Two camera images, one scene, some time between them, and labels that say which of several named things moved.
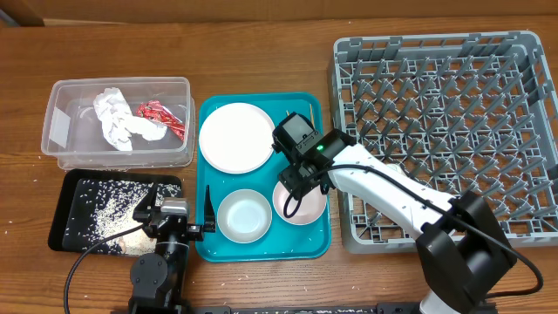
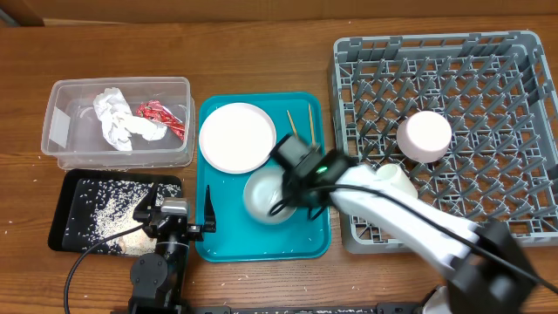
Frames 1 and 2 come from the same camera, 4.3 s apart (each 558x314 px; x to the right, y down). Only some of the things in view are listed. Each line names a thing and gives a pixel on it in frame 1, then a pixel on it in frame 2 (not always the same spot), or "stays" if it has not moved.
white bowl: x=312 y=205 to x=424 y=136
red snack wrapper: x=154 y=111 stays
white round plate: x=236 y=138 stays
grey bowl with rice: x=244 y=215 to x=263 y=188
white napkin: x=119 y=122 stays
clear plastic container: x=120 y=124 stays
